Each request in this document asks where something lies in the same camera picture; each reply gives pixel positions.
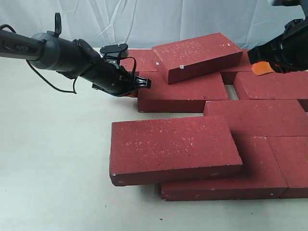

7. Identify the back right red brick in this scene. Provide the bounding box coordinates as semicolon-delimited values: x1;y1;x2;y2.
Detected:
220;49;256;85

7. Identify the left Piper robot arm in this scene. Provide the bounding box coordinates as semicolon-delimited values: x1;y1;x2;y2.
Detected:
0;13;151;97

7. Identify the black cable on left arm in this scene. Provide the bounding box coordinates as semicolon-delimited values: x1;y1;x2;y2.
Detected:
25;56;137;95

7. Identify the front right base red brick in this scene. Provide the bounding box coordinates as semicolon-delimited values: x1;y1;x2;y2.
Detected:
268;136;308;199

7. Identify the front left base red brick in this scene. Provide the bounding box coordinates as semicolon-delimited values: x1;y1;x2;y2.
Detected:
161;137;288;201

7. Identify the tilted red brick on top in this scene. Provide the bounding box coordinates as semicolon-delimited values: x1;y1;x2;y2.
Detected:
152;33;243;84

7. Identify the large front red brick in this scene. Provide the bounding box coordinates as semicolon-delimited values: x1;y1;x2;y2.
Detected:
109;116;243;186

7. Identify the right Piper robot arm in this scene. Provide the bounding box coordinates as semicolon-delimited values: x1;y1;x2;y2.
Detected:
247;0;308;76

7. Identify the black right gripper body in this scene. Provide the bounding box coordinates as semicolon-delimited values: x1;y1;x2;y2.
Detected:
247;18;308;73

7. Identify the white backdrop cloth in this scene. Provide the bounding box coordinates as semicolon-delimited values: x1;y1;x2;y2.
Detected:
0;0;304;49

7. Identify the red brick moved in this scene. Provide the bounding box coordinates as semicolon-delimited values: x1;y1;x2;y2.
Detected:
137;72;229;113

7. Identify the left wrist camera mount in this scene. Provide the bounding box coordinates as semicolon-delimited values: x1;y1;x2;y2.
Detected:
100;43;129;65

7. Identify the base red brick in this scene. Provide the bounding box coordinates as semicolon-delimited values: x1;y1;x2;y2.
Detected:
268;136;308;199
161;137;288;201

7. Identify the back left red brick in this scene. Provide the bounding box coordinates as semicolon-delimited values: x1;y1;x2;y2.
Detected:
120;49;157;72

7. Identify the middle row right red brick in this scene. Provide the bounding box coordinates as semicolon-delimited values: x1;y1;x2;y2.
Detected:
204;100;308;137

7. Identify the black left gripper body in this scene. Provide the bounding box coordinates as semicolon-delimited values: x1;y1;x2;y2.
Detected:
77;39;152;97

